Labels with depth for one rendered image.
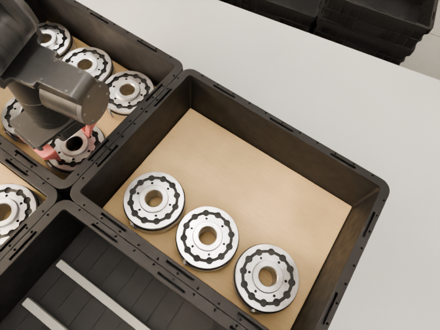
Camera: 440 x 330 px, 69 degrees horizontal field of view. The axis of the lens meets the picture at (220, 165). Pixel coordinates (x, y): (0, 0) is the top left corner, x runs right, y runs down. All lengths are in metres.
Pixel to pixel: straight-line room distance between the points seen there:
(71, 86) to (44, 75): 0.03
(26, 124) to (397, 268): 0.74
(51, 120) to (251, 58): 0.60
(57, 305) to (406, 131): 0.86
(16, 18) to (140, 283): 0.40
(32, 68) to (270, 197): 0.41
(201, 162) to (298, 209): 0.20
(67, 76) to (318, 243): 0.46
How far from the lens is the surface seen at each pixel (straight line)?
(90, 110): 0.42
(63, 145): 0.62
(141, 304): 0.56
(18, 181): 0.67
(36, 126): 0.54
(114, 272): 0.57
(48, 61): 0.43
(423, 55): 2.36
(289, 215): 0.59
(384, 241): 0.80
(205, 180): 0.59
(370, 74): 1.02
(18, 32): 0.41
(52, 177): 0.53
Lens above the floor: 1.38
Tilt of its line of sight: 65 degrees down
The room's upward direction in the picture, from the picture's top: 9 degrees clockwise
